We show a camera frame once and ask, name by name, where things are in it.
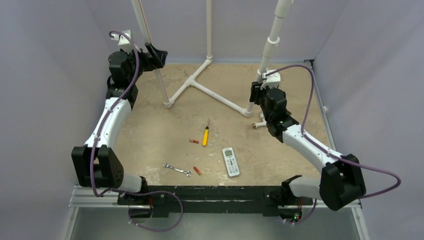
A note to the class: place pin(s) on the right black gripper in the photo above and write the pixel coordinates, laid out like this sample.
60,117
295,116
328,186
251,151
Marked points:
255,93

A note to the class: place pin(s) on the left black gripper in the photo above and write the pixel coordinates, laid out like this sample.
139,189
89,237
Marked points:
158,59

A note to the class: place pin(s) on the white remote control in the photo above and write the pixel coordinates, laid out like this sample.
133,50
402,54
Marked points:
230,162

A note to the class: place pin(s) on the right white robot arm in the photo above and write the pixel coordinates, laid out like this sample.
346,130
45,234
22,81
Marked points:
341,179

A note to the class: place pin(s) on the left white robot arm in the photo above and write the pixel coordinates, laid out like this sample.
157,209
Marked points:
95,163

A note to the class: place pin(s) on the white plastic faucet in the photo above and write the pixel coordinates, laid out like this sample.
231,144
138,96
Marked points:
260,124

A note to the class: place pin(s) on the red battery near screwdriver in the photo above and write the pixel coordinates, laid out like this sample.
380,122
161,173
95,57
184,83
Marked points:
194,141

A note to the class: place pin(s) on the red battery near wrench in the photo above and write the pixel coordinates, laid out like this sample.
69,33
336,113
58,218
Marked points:
197,170

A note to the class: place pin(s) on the silver open-end wrench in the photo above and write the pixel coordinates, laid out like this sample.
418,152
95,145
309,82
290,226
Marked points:
168,166

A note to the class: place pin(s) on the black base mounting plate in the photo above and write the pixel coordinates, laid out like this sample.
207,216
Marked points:
270,201

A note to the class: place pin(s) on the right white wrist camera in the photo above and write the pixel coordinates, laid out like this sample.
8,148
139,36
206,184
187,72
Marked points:
270,80

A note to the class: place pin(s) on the yellow handled screwdriver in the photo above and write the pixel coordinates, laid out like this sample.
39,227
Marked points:
206,133

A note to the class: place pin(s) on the white PVC pipe frame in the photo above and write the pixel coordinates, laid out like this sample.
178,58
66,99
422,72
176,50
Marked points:
281,11

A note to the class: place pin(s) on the aluminium rail frame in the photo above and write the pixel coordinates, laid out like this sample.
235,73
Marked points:
86,197

